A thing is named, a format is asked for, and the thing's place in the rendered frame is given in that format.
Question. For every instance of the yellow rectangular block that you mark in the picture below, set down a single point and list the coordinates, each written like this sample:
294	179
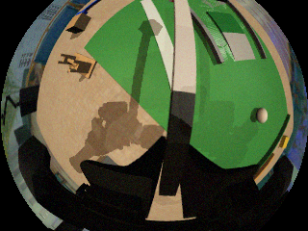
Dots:
284	140

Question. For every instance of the green flat mat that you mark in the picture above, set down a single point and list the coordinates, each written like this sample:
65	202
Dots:
228	95

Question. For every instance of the white golf ball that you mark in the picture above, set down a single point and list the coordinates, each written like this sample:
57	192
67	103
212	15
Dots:
262	115

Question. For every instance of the white flat bar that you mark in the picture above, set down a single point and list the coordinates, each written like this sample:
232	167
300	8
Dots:
161	35

